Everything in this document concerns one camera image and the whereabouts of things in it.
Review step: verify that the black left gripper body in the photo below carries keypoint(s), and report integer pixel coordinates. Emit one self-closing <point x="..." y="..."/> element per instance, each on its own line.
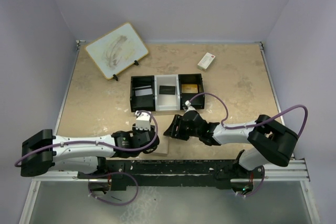
<point x="136" y="131"/>

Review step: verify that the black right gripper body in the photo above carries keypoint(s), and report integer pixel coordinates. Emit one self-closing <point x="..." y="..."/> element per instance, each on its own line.
<point x="185" y="132"/>

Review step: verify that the beige card holder wallet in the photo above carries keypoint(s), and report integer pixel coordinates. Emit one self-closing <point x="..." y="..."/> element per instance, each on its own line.
<point x="162" y="149"/>

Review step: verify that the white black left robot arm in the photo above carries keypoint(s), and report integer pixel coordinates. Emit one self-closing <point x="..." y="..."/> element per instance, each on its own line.
<point x="45" y="151"/>

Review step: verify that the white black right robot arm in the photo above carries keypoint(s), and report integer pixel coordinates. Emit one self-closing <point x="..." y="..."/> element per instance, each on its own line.
<point x="272" y="142"/>

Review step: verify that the gold card in right bin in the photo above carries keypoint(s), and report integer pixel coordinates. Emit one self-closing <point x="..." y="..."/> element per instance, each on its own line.
<point x="189" y="88"/>

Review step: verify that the black card in middle bin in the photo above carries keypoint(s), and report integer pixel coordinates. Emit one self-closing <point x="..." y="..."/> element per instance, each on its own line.
<point x="168" y="90"/>

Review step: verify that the white card in left bin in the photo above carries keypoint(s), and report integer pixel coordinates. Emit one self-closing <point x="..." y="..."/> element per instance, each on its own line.
<point x="143" y="92"/>

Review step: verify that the black right bin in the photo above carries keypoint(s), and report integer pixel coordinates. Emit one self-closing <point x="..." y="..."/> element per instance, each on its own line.
<point x="195" y="78"/>

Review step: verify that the black bin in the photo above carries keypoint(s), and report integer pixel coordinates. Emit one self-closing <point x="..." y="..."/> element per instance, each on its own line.
<point x="195" y="78"/>
<point x="146" y="102"/>

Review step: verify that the white middle bin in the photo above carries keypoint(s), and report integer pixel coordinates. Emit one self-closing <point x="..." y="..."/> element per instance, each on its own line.
<point x="167" y="102"/>

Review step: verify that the black left bin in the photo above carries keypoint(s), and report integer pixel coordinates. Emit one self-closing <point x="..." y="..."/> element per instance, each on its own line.
<point x="146" y="102"/>

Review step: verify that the black board stand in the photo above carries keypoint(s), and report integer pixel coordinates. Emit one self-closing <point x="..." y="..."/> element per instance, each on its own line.
<point x="125" y="71"/>

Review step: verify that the small white red box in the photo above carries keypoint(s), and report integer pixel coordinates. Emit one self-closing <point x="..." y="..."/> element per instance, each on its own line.
<point x="206" y="61"/>

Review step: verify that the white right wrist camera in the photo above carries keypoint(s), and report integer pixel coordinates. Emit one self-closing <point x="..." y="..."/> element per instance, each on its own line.
<point x="188" y="106"/>

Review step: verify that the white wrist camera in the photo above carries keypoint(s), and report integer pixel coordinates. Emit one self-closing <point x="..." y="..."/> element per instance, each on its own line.
<point x="143" y="121"/>
<point x="188" y="106"/>

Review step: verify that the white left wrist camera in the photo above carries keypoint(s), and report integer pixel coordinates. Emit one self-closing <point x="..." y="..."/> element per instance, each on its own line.
<point x="143" y="121"/>

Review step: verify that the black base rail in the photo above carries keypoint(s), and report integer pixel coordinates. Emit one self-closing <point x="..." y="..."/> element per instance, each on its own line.
<point x="216" y="173"/>

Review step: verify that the white board with wooden frame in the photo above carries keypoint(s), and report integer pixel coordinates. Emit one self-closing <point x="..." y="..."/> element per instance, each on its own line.
<point x="117" y="50"/>

